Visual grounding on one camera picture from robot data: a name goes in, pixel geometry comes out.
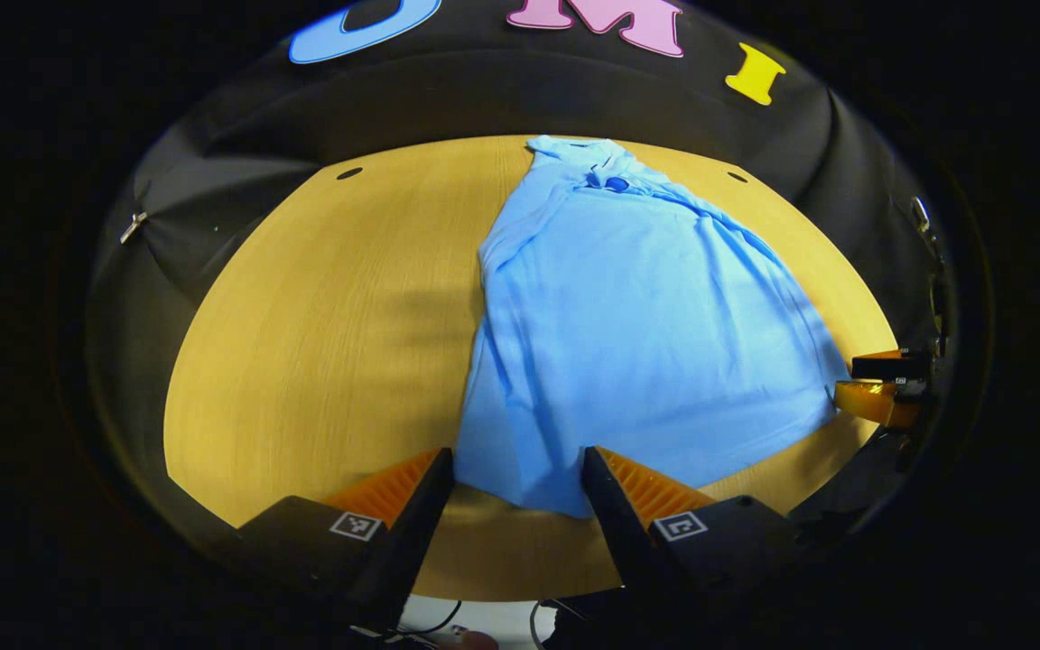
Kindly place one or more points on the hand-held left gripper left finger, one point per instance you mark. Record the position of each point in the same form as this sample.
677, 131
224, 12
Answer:
412, 533

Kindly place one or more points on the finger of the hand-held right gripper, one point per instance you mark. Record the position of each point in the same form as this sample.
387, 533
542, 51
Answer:
890, 366
877, 402

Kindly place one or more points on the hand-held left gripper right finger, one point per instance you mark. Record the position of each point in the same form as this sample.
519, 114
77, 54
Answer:
619, 533

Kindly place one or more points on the light blue T-shirt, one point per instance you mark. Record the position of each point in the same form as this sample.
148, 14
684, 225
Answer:
637, 343

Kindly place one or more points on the silver backdrop clip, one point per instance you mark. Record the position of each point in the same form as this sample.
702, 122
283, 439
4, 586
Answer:
133, 226

